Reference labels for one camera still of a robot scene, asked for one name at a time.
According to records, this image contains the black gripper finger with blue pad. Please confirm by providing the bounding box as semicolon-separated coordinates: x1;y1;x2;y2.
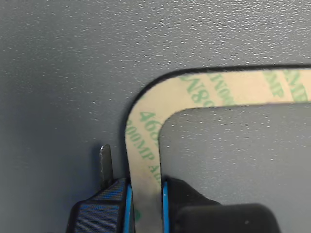
160;175;284;233

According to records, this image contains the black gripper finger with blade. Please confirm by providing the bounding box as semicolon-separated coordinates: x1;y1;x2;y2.
65;144;135;233

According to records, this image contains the dark grey flat plate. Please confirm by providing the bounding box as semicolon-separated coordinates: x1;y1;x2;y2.
0;0;311;233

